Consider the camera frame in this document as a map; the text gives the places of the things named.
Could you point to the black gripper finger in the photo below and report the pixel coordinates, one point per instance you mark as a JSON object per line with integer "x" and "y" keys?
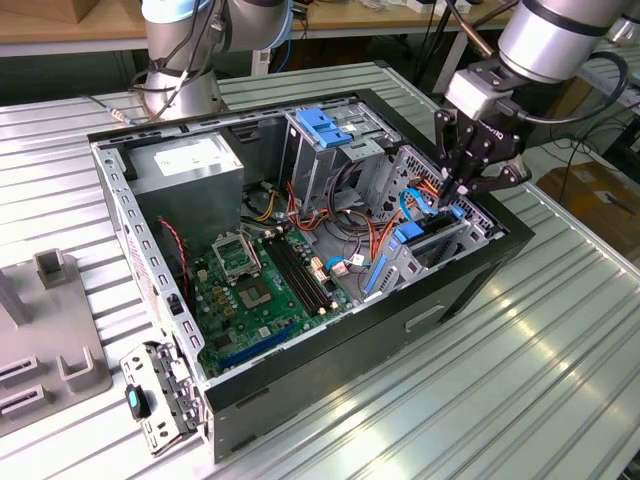
{"x": 465, "y": 145}
{"x": 505, "y": 177}

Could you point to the hard disk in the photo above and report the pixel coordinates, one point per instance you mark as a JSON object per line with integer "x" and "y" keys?
{"x": 407, "y": 232}

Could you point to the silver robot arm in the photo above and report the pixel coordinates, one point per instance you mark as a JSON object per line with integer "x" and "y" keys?
{"x": 545, "y": 40}

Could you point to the grey metal disk bay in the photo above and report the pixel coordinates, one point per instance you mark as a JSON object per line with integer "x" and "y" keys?
{"x": 472, "y": 235}

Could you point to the cardboard box with label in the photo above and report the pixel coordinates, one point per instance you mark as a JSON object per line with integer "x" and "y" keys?
{"x": 590, "y": 200}

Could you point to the wooden desk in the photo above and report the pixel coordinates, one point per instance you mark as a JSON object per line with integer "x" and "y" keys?
{"x": 400, "y": 20}

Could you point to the blue drive bay latch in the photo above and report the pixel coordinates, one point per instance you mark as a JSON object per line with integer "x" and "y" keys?
{"x": 320, "y": 127}

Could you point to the grey optical drive bay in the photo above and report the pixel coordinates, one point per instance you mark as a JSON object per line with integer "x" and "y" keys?
{"x": 310, "y": 165}

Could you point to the beige board power socket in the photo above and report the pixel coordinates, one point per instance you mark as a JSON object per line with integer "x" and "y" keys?
{"x": 318, "y": 270}

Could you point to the black RAM slot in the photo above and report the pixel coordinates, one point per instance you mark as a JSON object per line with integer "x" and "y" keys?
{"x": 303, "y": 275}
{"x": 296, "y": 275}
{"x": 289, "y": 275}
{"x": 310, "y": 275}

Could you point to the open black PC case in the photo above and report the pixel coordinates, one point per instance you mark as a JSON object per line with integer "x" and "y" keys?
{"x": 350, "y": 360}

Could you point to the green motherboard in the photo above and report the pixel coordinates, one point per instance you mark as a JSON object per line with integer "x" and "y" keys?
{"x": 260, "y": 325}

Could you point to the grey power supply unit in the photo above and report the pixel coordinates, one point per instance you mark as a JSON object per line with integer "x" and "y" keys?
{"x": 190, "y": 200}

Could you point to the blue expansion slot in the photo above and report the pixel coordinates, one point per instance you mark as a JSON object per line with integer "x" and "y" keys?
{"x": 260, "y": 345}

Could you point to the black latch with blue button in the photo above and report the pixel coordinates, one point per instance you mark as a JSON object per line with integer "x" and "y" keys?
{"x": 134, "y": 400}

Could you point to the grey parts rack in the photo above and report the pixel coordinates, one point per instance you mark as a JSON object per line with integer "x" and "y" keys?
{"x": 55, "y": 320}

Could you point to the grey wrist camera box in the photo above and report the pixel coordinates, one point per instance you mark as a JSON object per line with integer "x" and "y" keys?
{"x": 470, "y": 92}

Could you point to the grey expansion bracket plate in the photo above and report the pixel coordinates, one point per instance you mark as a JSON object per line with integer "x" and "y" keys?
{"x": 137, "y": 362}

